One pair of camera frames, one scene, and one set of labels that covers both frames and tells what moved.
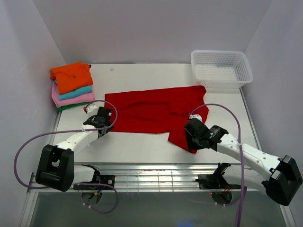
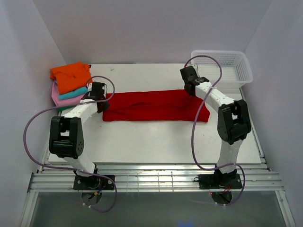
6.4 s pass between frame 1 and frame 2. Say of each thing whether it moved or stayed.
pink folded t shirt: stayed
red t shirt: moved
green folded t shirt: stayed
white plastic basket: stayed
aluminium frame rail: stayed
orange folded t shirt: stayed
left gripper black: moved
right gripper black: moved
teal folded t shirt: stayed
